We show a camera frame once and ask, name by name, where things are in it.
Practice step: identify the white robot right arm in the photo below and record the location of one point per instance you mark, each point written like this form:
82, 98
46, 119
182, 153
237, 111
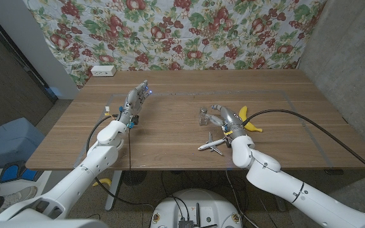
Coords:
265, 171

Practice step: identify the yellow toy banana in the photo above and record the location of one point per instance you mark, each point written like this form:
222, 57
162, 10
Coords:
253, 127

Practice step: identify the fruit print backdrop cloth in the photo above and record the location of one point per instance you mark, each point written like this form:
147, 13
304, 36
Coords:
170, 31

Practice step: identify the blue and black foot pedal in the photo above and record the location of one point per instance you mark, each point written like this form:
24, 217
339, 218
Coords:
11, 172

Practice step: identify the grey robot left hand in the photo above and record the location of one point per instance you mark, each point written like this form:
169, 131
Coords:
131, 103

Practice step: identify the white power outlet box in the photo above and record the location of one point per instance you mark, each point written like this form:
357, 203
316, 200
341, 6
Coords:
103, 71

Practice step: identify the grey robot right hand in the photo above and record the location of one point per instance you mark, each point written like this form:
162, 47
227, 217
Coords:
231, 120

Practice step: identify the white floor platform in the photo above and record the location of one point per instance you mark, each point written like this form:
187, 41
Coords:
43, 175

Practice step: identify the round black fan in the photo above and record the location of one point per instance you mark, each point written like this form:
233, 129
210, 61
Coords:
134, 177

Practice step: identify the yellow curved item under table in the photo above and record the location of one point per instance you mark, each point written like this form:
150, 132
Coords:
103, 181

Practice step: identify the clear glass salt shaker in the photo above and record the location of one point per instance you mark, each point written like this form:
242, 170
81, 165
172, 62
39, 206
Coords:
202, 117

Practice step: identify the white table leg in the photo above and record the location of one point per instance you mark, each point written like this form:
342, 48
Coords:
114, 190

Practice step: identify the white robot torso base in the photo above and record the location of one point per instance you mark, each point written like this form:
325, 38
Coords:
220, 206

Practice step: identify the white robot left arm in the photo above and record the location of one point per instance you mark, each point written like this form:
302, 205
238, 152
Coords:
81, 171

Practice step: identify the blue grey plastic bin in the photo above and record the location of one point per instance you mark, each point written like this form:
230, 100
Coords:
8, 142

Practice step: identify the grey table leg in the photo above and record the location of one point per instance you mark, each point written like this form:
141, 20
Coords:
281, 204

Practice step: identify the white toy airplane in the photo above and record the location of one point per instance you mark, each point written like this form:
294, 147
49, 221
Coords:
211, 145

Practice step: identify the white sneaker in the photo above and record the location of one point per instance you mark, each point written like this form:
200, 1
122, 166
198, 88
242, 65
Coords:
21, 193

